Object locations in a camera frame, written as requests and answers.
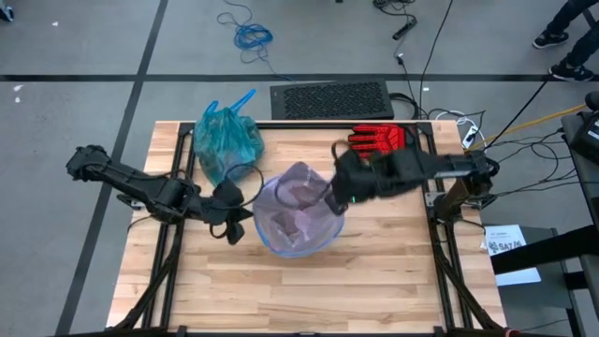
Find white printed paper sheet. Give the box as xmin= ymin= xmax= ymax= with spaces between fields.
xmin=484 ymin=224 xmax=543 ymax=286

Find pink trash bag blue drawstring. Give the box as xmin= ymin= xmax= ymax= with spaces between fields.
xmin=252 ymin=160 xmax=348 ymax=260

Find white power strip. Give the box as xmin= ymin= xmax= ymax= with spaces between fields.
xmin=461 ymin=124 xmax=479 ymax=150

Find yellow cable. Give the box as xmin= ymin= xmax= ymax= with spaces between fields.
xmin=486 ymin=103 xmax=589 ymax=144

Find red black padded gloves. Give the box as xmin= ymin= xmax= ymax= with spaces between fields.
xmin=347 ymin=123 xmax=408 ymax=156

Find blue coiled cable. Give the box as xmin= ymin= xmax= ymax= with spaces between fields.
xmin=216 ymin=11 xmax=282 ymax=71

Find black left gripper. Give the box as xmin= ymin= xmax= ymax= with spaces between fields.
xmin=202 ymin=179 xmax=256 ymax=246

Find black metal beam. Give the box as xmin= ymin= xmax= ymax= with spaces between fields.
xmin=490 ymin=225 xmax=599 ymax=276

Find black coiled cable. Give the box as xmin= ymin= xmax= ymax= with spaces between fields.
xmin=481 ymin=152 xmax=501 ymax=180

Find black aluminium table frame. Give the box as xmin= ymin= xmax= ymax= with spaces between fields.
xmin=111 ymin=119 xmax=506 ymax=337

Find teal plastic trash bag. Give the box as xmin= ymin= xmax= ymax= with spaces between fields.
xmin=192 ymin=88 xmax=267 ymax=189

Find long black cable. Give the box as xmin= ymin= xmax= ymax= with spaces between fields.
xmin=484 ymin=79 xmax=551 ymax=152
xmin=418 ymin=0 xmax=456 ymax=121

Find black perforated metal case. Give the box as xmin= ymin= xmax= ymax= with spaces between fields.
xmin=270 ymin=80 xmax=395 ymax=121

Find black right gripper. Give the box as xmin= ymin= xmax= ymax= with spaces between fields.
xmin=324 ymin=149 xmax=381 ymax=217

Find person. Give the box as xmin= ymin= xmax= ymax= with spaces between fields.
xmin=532 ymin=0 xmax=599 ymax=83

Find black equipment cart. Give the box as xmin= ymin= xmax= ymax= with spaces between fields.
xmin=560 ymin=91 xmax=599 ymax=235

